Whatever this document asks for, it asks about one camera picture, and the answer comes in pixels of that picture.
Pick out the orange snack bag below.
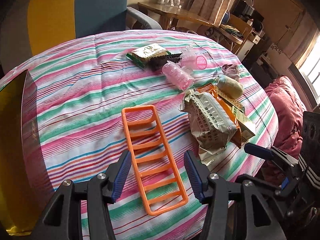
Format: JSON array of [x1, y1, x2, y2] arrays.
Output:
[[196, 83, 242, 148]]

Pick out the green cracker packet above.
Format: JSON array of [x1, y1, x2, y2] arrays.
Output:
[[126, 43, 171, 68]]

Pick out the set of white cups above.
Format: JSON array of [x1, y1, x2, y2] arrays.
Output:
[[157, 0, 182, 8]]

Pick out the pink hair roller with clip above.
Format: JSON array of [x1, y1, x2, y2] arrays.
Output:
[[178, 46, 207, 74]]

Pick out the gold storage box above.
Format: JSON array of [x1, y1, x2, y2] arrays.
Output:
[[1, 70, 54, 235]]

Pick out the green beige small box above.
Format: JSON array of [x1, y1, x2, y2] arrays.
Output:
[[222, 98, 256, 142]]

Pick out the beige printed snack bag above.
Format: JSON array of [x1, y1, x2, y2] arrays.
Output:
[[180, 89, 236, 166]]

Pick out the pink pillow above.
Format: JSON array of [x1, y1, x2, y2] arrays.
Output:
[[265, 76, 306, 159]]

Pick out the striped pink green tablecloth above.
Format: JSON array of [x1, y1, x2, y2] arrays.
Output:
[[0, 29, 279, 240]]

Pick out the wooden desk with clutter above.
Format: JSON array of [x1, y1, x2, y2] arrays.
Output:
[[213, 0, 264, 61]]

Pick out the pink cloth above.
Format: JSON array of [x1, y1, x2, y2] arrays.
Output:
[[221, 64, 240, 82]]

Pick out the brown toy brick gun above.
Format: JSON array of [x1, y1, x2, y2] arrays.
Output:
[[147, 53, 182, 71]]

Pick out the yellow blue grey armchair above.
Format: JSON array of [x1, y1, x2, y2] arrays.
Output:
[[1, 0, 161, 73]]

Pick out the orange plastic rack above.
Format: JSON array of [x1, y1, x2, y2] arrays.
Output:
[[121, 105, 188, 216]]

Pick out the wooden side table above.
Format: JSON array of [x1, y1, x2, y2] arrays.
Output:
[[137, 2, 214, 30]]

